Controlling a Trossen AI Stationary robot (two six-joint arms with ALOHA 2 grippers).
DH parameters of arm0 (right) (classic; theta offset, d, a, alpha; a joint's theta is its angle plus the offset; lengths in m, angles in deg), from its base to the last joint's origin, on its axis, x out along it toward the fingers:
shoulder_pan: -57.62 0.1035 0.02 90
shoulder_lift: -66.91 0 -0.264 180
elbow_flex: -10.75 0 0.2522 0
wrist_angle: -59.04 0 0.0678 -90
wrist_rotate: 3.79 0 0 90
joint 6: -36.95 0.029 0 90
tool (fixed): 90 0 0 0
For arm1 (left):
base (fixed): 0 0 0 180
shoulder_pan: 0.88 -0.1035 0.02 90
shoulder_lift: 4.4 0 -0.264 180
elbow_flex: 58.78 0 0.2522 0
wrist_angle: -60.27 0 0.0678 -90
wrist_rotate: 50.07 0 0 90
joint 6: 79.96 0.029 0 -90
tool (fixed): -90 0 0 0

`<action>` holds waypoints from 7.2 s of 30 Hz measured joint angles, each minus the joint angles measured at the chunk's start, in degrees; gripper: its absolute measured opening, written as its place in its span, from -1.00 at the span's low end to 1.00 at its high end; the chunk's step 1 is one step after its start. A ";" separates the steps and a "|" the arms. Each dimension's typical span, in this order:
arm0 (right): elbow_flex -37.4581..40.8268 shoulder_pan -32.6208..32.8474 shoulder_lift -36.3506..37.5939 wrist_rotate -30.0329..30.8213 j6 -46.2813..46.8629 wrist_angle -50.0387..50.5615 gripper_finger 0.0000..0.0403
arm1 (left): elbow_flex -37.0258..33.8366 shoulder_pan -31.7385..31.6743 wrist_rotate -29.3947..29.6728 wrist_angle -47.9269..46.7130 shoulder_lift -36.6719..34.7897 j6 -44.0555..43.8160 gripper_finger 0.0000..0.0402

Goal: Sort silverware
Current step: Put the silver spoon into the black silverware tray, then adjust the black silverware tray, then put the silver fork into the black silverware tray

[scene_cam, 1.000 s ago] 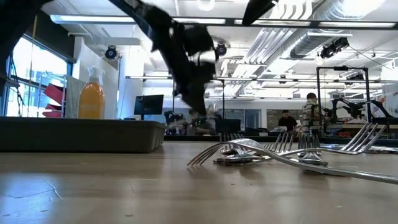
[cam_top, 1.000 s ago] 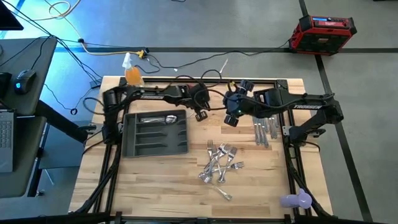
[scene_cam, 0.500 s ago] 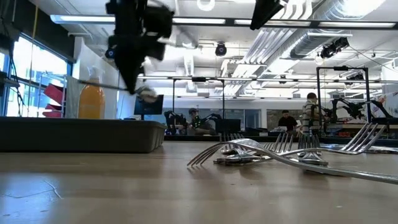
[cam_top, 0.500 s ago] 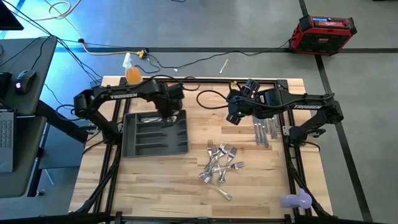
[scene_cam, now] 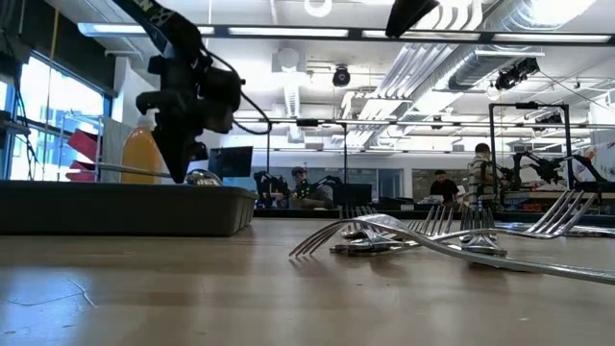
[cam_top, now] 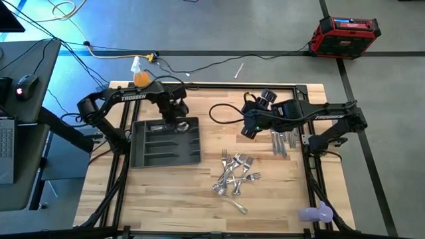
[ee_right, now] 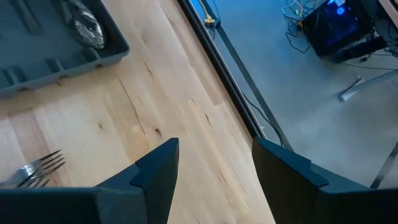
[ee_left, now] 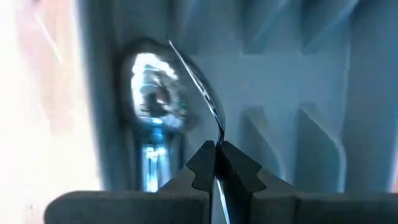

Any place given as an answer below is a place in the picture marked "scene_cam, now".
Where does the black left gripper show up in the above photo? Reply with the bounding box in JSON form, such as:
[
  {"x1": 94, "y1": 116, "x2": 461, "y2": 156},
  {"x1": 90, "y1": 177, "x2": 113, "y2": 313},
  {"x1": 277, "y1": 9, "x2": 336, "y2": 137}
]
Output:
[{"x1": 136, "y1": 47, "x2": 212, "y2": 185}]

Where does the tall black rig frame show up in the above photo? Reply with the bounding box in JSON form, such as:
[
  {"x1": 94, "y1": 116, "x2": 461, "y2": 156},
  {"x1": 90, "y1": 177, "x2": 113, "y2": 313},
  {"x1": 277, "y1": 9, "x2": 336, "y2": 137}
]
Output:
[{"x1": 488, "y1": 101, "x2": 576, "y2": 193}]

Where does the small red storage bin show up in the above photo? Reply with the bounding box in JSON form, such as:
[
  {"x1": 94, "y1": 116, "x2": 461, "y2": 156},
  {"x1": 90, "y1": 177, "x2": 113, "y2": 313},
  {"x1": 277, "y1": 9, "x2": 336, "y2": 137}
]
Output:
[
  {"x1": 64, "y1": 160, "x2": 100, "y2": 183},
  {"x1": 66, "y1": 128, "x2": 103, "y2": 163}
]

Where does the silver metal spoon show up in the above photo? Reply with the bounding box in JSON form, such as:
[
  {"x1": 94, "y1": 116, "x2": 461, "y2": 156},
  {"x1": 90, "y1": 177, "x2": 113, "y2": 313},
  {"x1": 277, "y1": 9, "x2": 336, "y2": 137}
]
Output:
[{"x1": 98, "y1": 161, "x2": 223, "y2": 187}]

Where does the black ceiling spotlight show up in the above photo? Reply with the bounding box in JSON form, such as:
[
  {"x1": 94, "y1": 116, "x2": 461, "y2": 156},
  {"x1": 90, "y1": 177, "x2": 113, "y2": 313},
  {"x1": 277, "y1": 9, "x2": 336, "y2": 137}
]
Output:
[{"x1": 494, "y1": 57, "x2": 542, "y2": 91}]

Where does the person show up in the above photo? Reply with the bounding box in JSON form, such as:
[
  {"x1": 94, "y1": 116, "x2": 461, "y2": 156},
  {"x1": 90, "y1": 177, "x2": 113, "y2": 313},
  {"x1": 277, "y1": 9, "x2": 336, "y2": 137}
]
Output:
[
  {"x1": 287, "y1": 166, "x2": 332, "y2": 210},
  {"x1": 429, "y1": 168, "x2": 460, "y2": 204},
  {"x1": 468, "y1": 142, "x2": 501, "y2": 212}
]

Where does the silver ventilation duct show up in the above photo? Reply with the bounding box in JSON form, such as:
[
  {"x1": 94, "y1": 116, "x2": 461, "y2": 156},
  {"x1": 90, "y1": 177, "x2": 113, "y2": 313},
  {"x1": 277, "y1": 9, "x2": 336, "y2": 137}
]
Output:
[{"x1": 446, "y1": 0, "x2": 597, "y2": 92}]

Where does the black distant equipment box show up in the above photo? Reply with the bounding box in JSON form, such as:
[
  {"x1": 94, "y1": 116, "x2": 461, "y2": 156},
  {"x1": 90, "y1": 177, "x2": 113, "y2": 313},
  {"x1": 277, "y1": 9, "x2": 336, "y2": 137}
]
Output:
[{"x1": 332, "y1": 182, "x2": 374, "y2": 209}]

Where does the black aluminium table frame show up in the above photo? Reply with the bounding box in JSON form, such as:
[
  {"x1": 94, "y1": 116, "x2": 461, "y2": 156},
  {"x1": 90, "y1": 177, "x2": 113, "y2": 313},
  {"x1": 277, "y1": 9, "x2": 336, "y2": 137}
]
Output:
[{"x1": 254, "y1": 207, "x2": 615, "y2": 228}]

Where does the colourful wall poster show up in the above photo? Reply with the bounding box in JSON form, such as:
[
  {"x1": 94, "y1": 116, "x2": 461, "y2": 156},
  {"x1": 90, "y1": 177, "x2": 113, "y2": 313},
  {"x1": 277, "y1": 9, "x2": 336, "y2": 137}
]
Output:
[{"x1": 574, "y1": 140, "x2": 615, "y2": 183}]

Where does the black hanging camera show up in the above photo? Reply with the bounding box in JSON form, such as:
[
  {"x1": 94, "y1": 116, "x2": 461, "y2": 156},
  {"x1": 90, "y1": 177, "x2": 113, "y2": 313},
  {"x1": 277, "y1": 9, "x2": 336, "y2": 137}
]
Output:
[{"x1": 331, "y1": 64, "x2": 352, "y2": 88}]

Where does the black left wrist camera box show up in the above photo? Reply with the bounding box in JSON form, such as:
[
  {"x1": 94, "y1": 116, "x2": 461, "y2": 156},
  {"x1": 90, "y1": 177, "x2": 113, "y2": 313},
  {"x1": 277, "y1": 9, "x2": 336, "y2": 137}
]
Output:
[{"x1": 199, "y1": 66, "x2": 244, "y2": 136}]

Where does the grey plastic cutlery tray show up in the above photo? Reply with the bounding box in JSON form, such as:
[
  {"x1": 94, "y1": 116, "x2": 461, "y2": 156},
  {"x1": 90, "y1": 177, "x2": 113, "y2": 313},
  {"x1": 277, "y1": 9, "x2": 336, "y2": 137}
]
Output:
[{"x1": 0, "y1": 179, "x2": 258, "y2": 237}]

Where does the wooden distant table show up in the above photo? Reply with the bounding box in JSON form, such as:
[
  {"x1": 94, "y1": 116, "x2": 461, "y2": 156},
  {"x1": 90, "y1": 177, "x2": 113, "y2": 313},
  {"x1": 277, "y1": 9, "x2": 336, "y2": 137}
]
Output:
[{"x1": 499, "y1": 190, "x2": 615, "y2": 203}]

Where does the white ring ceiling fixture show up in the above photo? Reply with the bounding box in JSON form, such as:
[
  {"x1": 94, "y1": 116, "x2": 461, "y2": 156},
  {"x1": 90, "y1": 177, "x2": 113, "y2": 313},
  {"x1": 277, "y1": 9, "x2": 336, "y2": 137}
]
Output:
[{"x1": 303, "y1": 0, "x2": 333, "y2": 18}]

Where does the orange liquid spray bottle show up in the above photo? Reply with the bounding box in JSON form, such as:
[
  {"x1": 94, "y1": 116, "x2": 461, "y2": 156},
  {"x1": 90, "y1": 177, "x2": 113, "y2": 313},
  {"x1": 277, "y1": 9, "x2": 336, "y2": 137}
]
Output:
[{"x1": 119, "y1": 114, "x2": 162, "y2": 185}]

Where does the wide black rig frame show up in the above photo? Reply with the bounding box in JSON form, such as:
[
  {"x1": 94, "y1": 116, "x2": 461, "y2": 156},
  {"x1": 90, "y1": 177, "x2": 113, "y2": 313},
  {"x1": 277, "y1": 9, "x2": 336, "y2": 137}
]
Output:
[{"x1": 230, "y1": 116, "x2": 400, "y2": 186}]

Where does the black computer monitor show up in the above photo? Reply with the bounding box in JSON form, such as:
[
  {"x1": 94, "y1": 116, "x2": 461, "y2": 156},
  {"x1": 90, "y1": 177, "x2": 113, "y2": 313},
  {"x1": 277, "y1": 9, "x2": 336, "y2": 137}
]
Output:
[{"x1": 207, "y1": 145, "x2": 255, "y2": 186}]

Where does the white round ceiling speaker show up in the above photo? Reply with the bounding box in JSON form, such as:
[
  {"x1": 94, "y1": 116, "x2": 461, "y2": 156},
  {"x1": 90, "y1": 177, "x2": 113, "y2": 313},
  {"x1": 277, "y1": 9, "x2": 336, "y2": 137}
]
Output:
[{"x1": 276, "y1": 46, "x2": 302, "y2": 73}]

